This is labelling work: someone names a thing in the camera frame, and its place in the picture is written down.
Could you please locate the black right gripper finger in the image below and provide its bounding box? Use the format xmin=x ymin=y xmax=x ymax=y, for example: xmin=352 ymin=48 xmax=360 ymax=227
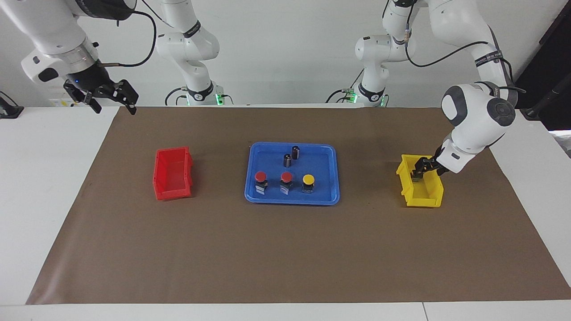
xmin=66 ymin=91 xmax=103 ymax=115
xmin=100 ymin=80 xmax=139 ymax=115

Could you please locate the blue plastic tray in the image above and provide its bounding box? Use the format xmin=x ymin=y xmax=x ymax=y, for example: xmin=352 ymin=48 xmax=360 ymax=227
xmin=244 ymin=142 xmax=340 ymax=206

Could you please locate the yellow plastic bin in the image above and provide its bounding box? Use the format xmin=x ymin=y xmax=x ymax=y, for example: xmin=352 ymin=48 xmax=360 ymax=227
xmin=396 ymin=154 xmax=444 ymax=208

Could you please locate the black device at table edge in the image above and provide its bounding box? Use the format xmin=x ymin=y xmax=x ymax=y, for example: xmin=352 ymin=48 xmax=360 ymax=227
xmin=0 ymin=91 xmax=24 ymax=119

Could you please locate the red plastic bin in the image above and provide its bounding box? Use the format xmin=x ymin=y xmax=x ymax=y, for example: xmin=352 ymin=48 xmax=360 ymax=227
xmin=153 ymin=147 xmax=194 ymax=201

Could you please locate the black stand pole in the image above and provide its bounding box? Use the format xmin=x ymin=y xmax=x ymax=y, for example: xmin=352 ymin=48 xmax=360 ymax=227
xmin=520 ymin=85 xmax=571 ymax=121

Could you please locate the grey object at table edge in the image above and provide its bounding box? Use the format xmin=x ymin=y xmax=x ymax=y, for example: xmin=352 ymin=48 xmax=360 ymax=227
xmin=553 ymin=130 xmax=571 ymax=159

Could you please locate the brown table mat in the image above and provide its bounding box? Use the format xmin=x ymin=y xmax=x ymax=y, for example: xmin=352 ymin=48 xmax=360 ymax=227
xmin=26 ymin=106 xmax=571 ymax=305

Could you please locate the black background panel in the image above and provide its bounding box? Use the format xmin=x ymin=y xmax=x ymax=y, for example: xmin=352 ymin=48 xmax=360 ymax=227
xmin=513 ymin=0 xmax=571 ymax=131

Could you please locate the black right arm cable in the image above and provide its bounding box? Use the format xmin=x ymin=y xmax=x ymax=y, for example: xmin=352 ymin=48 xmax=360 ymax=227
xmin=97 ymin=0 xmax=166 ymax=68

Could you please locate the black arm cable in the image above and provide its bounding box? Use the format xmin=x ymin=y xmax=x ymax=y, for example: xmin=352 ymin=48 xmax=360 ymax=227
xmin=97 ymin=0 xmax=166 ymax=68
xmin=379 ymin=0 xmax=527 ymax=94

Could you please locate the black right base cable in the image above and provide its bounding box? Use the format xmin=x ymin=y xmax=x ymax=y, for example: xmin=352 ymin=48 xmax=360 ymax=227
xmin=165 ymin=87 xmax=188 ymax=107

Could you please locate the black base cable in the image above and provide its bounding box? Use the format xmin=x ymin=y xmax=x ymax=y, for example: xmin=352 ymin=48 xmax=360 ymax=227
xmin=165 ymin=87 xmax=188 ymax=107
xmin=326 ymin=71 xmax=364 ymax=104

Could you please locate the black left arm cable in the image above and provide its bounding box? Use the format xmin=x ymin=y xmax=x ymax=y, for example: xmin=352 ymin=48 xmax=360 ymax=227
xmin=379 ymin=0 xmax=527 ymax=94

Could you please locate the black left base cable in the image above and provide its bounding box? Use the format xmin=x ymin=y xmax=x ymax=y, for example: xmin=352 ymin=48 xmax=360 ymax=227
xmin=326 ymin=71 xmax=364 ymax=104

